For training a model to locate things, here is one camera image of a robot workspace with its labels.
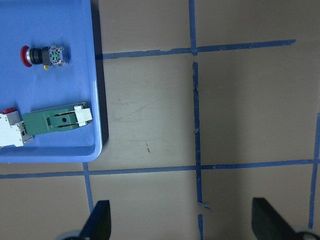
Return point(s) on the blue plastic tray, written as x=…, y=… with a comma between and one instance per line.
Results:
x=73, y=24

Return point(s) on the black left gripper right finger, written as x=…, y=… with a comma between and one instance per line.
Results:
x=268, y=224

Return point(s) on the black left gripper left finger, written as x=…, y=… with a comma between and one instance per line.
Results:
x=98, y=226

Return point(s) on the green terminal block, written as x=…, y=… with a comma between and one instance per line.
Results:
x=57, y=119

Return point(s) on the red emergency stop button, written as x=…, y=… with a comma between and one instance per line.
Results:
x=47, y=56

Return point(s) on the white circuit breaker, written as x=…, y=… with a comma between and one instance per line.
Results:
x=13, y=131

